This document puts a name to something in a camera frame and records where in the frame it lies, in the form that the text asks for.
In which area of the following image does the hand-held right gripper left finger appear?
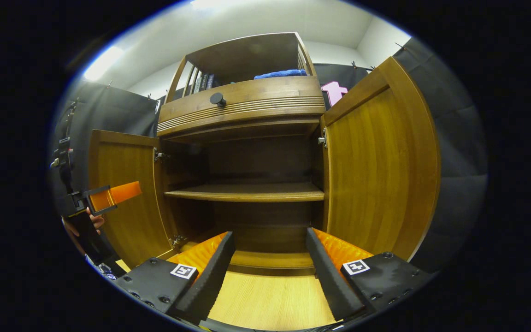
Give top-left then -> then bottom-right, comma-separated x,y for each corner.
116,231 -> 236,323

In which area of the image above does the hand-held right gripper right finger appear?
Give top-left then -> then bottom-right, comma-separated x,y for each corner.
306,227 -> 434,322

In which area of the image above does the wooden cabinet door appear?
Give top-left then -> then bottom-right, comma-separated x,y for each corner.
88,129 -> 178,268
321,56 -> 441,262

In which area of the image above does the wooden double-door shoe cabinet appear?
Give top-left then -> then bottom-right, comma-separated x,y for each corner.
88,31 -> 441,270

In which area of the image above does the wooden inner cabinet shelf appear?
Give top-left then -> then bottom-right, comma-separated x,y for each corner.
164,182 -> 325,202

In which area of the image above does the wooden ribbed cabinet drawer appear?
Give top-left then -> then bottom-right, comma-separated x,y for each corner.
157,76 -> 326,137

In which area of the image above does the blue folded towel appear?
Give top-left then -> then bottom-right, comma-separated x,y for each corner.
254,69 -> 307,80

